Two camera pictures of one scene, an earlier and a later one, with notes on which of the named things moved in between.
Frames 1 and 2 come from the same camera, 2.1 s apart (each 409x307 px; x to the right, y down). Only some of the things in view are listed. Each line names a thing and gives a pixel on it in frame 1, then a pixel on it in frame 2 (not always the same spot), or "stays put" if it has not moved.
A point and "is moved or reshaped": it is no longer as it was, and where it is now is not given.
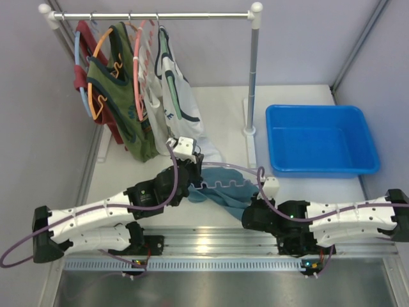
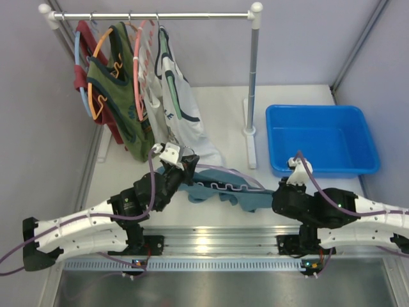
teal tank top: x=225 y=187 is moved or reshaped
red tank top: x=90 y=46 stays put
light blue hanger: x=77 y=54 stays put
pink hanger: x=135 y=68 stays put
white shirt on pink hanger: x=151 y=80 stays put
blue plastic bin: x=321 y=141 stays put
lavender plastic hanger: x=233 y=165 is moved or reshaped
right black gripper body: x=260 y=203 to x=297 y=188
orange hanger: x=117 y=66 stays put
